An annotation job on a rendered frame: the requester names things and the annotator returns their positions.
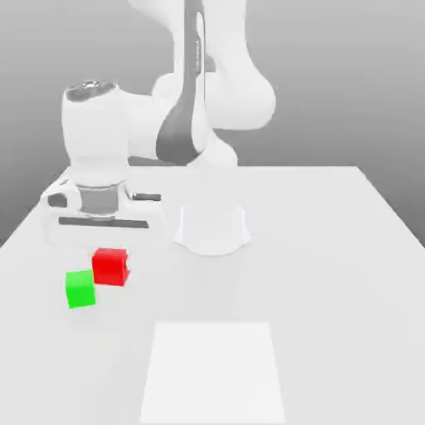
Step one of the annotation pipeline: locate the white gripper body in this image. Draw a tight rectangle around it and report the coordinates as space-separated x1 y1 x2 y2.
44 212 166 249

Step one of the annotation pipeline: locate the small red cube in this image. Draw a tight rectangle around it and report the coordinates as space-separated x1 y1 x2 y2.
91 247 131 287

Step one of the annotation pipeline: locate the small green cube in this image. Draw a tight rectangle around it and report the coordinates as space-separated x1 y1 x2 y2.
65 269 97 310

